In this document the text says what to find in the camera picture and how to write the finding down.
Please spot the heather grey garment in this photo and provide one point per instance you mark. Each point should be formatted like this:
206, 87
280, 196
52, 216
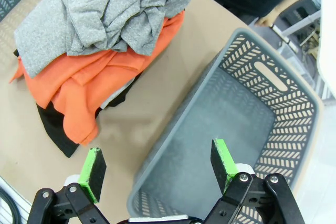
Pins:
105, 11

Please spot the light grey garment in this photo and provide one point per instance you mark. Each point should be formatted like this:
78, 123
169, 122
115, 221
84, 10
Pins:
115, 95

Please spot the black garment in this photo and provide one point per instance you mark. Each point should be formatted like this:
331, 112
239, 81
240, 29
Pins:
56, 134

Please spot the orange cartoon print t-shirt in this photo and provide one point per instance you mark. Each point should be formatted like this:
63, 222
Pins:
78, 90

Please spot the white table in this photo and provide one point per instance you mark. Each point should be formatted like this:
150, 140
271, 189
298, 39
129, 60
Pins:
328, 51

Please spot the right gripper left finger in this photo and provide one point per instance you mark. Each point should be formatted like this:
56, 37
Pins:
92, 176

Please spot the person's left hand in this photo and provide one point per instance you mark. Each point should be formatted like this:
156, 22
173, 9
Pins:
266, 20

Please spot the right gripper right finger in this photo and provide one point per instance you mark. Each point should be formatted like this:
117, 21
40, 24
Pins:
223, 166

